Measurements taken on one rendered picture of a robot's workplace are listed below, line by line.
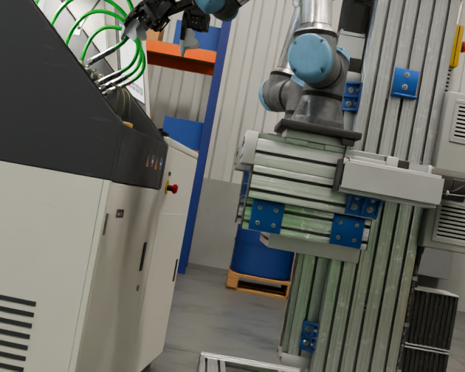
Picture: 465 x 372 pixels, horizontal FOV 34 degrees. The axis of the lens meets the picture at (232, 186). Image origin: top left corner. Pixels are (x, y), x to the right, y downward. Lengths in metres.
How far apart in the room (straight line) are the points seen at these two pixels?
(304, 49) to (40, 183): 0.80
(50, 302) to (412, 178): 1.02
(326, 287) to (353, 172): 0.46
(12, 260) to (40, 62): 0.55
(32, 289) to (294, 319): 0.79
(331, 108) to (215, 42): 5.77
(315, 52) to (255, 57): 7.01
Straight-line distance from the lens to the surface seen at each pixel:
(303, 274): 2.37
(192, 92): 8.95
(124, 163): 2.20
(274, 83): 2.77
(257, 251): 7.08
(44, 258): 2.14
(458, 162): 2.36
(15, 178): 2.17
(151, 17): 2.33
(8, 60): 2.22
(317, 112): 2.13
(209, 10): 2.23
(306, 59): 2.03
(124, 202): 2.28
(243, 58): 9.03
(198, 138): 7.73
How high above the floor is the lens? 0.80
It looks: 1 degrees up
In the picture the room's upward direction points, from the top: 10 degrees clockwise
